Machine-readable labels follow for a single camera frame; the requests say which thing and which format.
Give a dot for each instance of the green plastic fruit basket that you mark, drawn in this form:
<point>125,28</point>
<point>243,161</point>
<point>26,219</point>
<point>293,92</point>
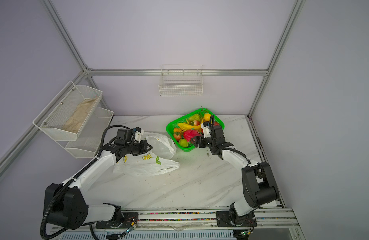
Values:
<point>184,119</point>

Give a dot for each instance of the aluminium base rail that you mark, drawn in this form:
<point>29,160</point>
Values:
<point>191,225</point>

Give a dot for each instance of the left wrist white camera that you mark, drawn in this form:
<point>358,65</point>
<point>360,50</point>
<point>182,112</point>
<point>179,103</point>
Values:
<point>138,134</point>

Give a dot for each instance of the wrist white camera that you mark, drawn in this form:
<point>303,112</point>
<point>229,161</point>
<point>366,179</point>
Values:
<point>206,129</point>
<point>138,134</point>

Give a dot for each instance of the fake green starfruit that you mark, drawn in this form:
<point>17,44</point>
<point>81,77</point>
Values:
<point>195,117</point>

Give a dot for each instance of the beige cloth in bin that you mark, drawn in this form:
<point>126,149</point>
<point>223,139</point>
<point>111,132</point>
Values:
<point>75,122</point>

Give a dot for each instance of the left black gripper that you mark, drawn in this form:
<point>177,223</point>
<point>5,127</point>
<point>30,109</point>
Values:
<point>142,147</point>

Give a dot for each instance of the fake pink dragon fruit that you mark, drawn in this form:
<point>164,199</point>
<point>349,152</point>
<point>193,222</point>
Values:
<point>190,134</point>

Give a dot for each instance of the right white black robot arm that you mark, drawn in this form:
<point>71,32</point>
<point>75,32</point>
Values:
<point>258,182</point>

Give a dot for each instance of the upper white mesh shelf bin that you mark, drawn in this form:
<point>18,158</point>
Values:
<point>51,120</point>

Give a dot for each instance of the fake yellow banana bunch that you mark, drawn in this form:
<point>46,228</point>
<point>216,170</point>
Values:
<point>186,126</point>

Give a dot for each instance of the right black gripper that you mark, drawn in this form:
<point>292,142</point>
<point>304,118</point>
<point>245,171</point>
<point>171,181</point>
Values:
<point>202,141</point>

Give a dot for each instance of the fake green apple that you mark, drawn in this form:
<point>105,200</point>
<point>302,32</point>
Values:
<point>183,143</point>

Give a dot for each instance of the white mesh shelf bin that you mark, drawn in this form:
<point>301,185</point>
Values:
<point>51,120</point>
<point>87,143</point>

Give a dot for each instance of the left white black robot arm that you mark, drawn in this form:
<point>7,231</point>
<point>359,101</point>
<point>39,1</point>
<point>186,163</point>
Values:
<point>65,207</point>

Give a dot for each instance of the white plastic bag lemon print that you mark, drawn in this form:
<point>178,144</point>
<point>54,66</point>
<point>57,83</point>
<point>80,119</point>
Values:
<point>157,161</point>

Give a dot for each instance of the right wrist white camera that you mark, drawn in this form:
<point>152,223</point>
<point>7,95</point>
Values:
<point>206,129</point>

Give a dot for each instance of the lower white mesh shelf bin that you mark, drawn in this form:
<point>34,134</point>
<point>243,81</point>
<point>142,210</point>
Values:
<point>87,143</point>

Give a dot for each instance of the fake orange persimmon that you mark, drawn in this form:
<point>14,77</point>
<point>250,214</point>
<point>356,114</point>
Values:
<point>177,130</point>

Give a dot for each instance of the white wire wall basket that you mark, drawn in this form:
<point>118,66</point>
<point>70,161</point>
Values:
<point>181,80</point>

